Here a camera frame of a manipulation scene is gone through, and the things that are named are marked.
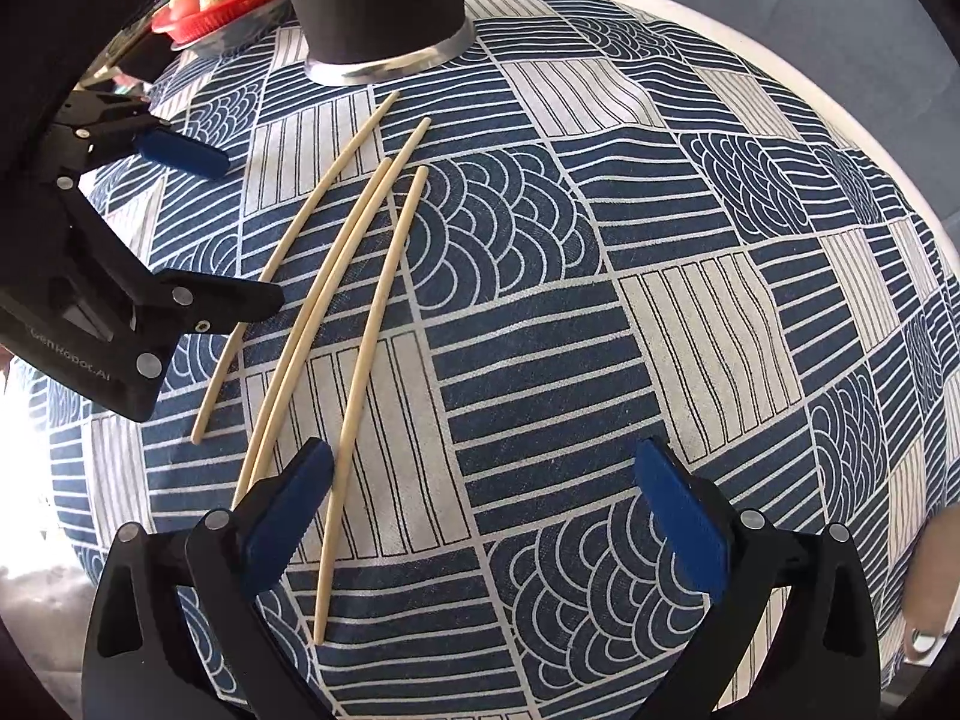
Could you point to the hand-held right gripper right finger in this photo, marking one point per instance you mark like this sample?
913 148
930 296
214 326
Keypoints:
682 521

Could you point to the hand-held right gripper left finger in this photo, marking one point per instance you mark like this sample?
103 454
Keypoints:
289 521

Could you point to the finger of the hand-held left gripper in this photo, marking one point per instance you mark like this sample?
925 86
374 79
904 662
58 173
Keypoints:
187 152
225 304

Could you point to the bamboo chopstick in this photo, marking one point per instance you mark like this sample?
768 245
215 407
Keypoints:
375 345
352 202
300 240
315 300

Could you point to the black cylindrical utensil holder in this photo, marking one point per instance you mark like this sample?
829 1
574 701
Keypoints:
375 0

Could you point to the red plastic basket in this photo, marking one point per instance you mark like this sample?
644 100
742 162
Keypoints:
217 15

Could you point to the blue patterned tablecloth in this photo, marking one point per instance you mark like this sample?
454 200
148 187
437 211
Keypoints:
600 315

